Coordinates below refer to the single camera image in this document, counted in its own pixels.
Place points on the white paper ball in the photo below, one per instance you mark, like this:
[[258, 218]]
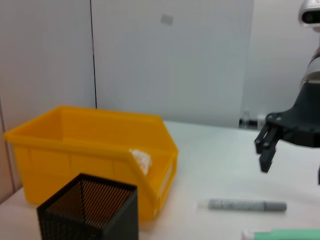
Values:
[[142, 158]]

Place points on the grey marker pen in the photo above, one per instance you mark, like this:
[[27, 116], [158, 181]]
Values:
[[245, 205]]

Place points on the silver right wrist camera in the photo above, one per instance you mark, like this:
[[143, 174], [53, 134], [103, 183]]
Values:
[[310, 15]]

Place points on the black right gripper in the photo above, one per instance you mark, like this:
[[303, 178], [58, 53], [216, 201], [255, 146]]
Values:
[[302, 125]]

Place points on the green pen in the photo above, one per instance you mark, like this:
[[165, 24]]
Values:
[[287, 235]]

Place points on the small water bottle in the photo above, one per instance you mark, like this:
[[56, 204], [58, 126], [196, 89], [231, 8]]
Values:
[[250, 122]]

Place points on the yellow plastic bin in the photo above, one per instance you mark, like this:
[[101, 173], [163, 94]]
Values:
[[62, 162]]

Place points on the black mesh pen holder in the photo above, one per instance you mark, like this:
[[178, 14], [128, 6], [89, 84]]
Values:
[[120, 220]]

